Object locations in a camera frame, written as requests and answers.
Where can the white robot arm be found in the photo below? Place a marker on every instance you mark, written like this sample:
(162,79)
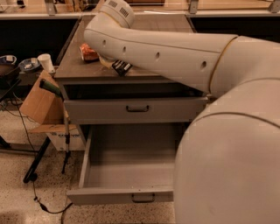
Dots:
(227,168)

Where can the grey drawer cabinet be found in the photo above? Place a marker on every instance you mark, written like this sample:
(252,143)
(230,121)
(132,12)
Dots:
(79,80)

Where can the closed grey upper drawer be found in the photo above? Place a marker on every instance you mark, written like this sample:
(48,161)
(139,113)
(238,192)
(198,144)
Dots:
(149,110)

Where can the open grey middle drawer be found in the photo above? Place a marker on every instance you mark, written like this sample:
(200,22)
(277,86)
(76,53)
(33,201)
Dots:
(128,163)

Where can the crushed orange soda can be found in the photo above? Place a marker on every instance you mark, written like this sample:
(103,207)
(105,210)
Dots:
(88,54)

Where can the white paper cup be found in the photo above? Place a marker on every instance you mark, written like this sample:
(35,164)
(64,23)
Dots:
(46,62)

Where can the brown cardboard box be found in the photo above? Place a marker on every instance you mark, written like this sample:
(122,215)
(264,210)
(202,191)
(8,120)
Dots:
(44,107)

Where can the blue bowl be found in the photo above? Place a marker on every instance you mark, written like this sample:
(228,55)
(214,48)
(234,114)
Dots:
(29,65)

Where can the black table leg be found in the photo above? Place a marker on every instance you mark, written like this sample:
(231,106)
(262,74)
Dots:
(31,175)

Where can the green handled grabber tool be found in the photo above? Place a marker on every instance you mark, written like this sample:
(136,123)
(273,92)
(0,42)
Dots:
(47,85)

